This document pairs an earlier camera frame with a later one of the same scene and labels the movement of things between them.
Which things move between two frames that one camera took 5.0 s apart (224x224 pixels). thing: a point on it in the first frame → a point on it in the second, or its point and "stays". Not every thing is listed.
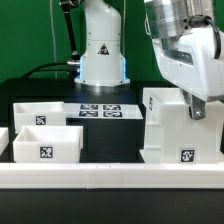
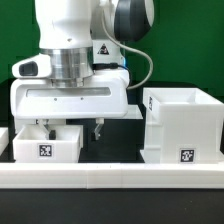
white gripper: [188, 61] → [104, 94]
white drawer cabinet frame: [172, 136] stays
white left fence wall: [4, 139] stays
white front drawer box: [48, 144] stays
